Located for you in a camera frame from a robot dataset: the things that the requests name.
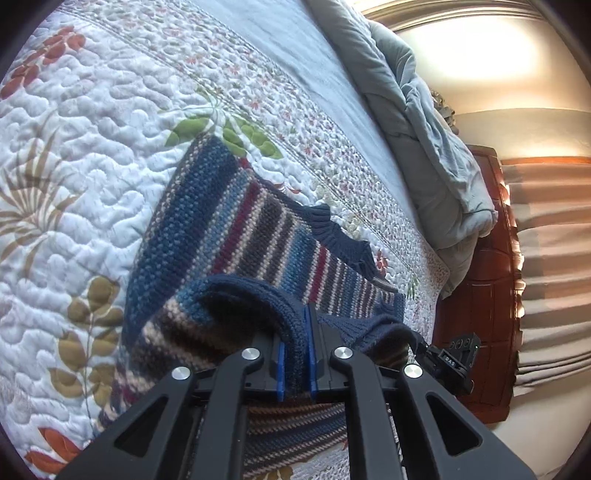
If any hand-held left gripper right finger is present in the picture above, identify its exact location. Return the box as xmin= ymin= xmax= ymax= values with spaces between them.
xmin=304 ymin=306 xmax=539 ymax=480

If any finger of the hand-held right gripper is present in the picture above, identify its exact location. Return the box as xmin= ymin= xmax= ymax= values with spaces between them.
xmin=405 ymin=329 xmax=434 ymax=357

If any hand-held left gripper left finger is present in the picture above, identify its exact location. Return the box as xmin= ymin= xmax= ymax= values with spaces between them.
xmin=55 ymin=340 xmax=288 ymax=480

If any striped knit sweater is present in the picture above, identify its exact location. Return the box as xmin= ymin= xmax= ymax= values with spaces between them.
xmin=95 ymin=134 xmax=419 ymax=480

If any red-brown wooden headboard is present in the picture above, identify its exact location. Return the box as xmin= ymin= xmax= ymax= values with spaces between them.
xmin=441 ymin=144 xmax=527 ymax=425

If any beige pleated curtain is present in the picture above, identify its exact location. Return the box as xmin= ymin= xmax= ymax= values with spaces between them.
xmin=499 ymin=157 xmax=591 ymax=402

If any grey duvet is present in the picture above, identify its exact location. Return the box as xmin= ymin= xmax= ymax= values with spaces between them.
xmin=302 ymin=0 xmax=500 ymax=301

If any camouflage cloth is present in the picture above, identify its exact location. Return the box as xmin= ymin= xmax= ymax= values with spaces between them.
xmin=429 ymin=88 xmax=459 ymax=136

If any light blue bed sheet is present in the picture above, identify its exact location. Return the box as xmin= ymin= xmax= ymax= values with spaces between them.
xmin=203 ymin=0 xmax=439 ymax=250

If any floral quilted bedspread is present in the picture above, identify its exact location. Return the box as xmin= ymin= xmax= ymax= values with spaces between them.
xmin=0 ymin=0 xmax=451 ymax=480

